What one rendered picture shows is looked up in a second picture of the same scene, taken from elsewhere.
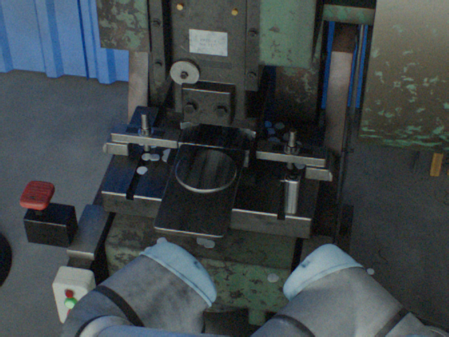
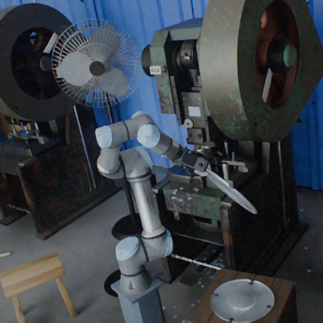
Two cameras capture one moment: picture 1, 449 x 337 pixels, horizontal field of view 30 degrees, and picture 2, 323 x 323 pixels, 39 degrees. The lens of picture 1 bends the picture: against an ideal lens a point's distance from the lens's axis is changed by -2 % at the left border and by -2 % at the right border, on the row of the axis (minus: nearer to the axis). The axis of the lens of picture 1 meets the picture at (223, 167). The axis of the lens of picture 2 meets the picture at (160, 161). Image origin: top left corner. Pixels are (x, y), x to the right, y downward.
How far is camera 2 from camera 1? 1.30 m
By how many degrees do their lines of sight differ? 32
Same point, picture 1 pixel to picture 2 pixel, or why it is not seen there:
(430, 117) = (228, 111)
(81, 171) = not seen: hidden behind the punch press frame
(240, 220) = (209, 183)
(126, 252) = (169, 191)
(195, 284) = (143, 154)
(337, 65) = not seen: hidden behind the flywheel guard
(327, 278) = (137, 115)
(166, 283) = (134, 152)
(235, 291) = (205, 209)
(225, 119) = (201, 140)
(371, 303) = (144, 120)
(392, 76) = (211, 95)
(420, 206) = not seen: outside the picture
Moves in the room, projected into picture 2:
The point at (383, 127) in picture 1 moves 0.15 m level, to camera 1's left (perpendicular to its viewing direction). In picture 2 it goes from (219, 119) to (188, 120)
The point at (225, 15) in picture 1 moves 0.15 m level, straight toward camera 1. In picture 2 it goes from (197, 100) to (187, 110)
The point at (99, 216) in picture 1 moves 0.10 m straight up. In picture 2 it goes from (165, 182) to (162, 166)
